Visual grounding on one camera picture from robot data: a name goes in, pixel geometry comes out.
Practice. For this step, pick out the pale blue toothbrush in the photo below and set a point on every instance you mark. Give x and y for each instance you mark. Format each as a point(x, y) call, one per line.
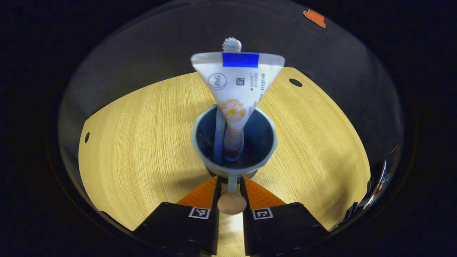
point(231, 44)

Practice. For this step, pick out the black backdrop cloth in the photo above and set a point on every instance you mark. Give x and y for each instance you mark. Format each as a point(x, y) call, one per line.
point(160, 46)

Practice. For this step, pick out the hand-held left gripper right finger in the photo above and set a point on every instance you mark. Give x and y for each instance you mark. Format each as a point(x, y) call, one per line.
point(282, 228)

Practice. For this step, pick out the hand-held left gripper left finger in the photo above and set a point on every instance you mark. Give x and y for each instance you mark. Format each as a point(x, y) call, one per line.
point(178, 228)

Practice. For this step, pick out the wooden desktop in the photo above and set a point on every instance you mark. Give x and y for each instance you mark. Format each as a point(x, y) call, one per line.
point(142, 150)

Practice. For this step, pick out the white toothpaste tube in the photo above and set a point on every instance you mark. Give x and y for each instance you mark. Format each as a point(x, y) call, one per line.
point(237, 85)

